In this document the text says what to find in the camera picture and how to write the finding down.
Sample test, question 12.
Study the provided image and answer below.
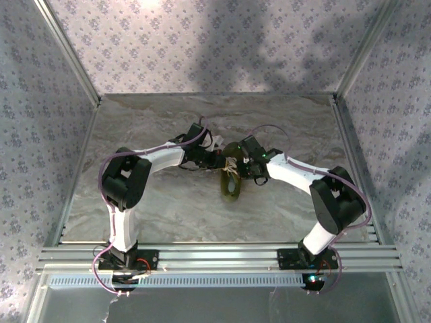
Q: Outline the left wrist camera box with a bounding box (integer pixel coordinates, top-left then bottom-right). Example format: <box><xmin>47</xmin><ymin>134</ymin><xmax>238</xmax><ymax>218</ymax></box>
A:
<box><xmin>187</xmin><ymin>123</ymin><xmax>224</xmax><ymax>151</ymax></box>

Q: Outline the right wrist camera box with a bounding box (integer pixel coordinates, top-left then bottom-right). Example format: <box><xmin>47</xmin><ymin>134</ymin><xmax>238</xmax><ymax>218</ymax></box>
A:
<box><xmin>238</xmin><ymin>135</ymin><xmax>266</xmax><ymax>159</ymax></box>

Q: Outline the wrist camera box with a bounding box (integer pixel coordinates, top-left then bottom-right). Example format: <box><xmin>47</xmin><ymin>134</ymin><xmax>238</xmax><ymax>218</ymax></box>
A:
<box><xmin>238</xmin><ymin>135</ymin><xmax>266</xmax><ymax>159</ymax></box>
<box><xmin>187</xmin><ymin>123</ymin><xmax>224</xmax><ymax>151</ymax></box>

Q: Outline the aluminium side rail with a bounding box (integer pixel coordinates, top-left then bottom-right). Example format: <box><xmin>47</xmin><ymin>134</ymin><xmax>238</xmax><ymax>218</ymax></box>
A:
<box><xmin>44</xmin><ymin>100</ymin><xmax>102</xmax><ymax>247</ymax></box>
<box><xmin>331</xmin><ymin>94</ymin><xmax>390</xmax><ymax>245</ymax></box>

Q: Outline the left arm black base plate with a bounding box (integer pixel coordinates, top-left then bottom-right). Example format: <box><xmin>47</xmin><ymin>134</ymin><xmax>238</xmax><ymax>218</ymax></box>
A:
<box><xmin>96</xmin><ymin>248</ymin><xmax>160</xmax><ymax>272</ymax></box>

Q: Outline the grey metal base panel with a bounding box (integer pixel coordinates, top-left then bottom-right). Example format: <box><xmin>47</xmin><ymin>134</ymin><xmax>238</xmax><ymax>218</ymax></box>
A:
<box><xmin>26</xmin><ymin>273</ymin><xmax>410</xmax><ymax>323</ymax></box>

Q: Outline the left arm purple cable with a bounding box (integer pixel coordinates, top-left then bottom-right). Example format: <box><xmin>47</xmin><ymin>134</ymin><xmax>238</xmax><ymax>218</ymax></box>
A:
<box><xmin>91</xmin><ymin>116</ymin><xmax>210</xmax><ymax>297</ymax></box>

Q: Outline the cream shoelace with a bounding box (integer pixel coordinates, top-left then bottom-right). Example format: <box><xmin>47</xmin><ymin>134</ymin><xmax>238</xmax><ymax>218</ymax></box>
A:
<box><xmin>224</xmin><ymin>157</ymin><xmax>240</xmax><ymax>178</ymax></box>

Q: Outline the grey slotted cable duct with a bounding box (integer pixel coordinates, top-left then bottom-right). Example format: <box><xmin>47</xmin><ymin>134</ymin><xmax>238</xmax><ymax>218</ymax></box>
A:
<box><xmin>48</xmin><ymin>273</ymin><xmax>306</xmax><ymax>289</ymax></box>

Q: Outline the aluminium corner post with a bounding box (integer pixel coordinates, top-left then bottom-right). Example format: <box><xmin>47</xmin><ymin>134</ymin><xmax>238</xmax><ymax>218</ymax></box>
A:
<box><xmin>32</xmin><ymin>0</ymin><xmax>102</xmax><ymax>106</ymax></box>
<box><xmin>334</xmin><ymin>0</ymin><xmax>402</xmax><ymax>102</ymax></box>

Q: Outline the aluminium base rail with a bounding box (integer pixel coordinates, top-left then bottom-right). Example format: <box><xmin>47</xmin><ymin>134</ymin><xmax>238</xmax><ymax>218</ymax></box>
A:
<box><xmin>36</xmin><ymin>244</ymin><xmax>404</xmax><ymax>274</ymax></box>

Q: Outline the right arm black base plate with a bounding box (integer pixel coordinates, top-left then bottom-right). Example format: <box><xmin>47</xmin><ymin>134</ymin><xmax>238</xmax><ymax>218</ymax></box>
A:
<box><xmin>276</xmin><ymin>248</ymin><xmax>339</xmax><ymax>271</ymax></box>

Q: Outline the olive green canvas shoe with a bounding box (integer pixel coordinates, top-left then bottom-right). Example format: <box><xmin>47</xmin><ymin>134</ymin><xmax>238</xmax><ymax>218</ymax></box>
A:
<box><xmin>220</xmin><ymin>141</ymin><xmax>244</xmax><ymax>203</ymax></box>

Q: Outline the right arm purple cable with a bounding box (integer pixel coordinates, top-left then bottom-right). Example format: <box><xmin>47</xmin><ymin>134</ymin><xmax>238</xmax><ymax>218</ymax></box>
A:
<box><xmin>248</xmin><ymin>124</ymin><xmax>373</xmax><ymax>295</ymax></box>

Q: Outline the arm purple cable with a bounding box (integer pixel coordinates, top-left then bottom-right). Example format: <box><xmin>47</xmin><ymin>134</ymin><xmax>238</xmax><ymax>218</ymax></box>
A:
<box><xmin>91</xmin><ymin>116</ymin><xmax>210</xmax><ymax>297</ymax></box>
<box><xmin>248</xmin><ymin>124</ymin><xmax>373</xmax><ymax>295</ymax></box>

